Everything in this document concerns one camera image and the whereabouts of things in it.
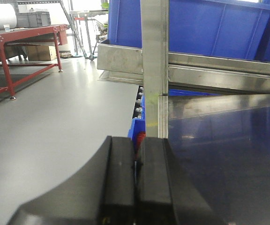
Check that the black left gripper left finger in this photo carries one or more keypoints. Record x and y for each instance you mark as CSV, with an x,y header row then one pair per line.
x,y
99,193

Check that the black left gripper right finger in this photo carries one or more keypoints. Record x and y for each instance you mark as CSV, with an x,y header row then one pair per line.
x,y
165,193

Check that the blue bin lower shelf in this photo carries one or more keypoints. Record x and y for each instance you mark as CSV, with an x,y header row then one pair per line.
x,y
137,131

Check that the stainless steel shelf rack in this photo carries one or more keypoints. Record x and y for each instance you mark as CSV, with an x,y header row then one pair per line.
x,y
157,68

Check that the blue plastic crate left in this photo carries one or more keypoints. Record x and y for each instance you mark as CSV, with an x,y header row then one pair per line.
x,y
124,23

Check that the blue plastic crate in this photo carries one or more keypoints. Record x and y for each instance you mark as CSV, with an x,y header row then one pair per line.
x,y
124,23
220,28

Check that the grey plastic crate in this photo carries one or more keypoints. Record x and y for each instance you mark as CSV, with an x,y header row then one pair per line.
x,y
33,19

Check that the blue plastic crate right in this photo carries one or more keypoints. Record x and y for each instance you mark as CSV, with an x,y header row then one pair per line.
x,y
220,28

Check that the small paper cup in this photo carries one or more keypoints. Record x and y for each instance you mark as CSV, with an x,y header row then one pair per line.
x,y
6,27

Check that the white paper roll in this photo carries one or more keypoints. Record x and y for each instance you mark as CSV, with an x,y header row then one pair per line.
x,y
7,16

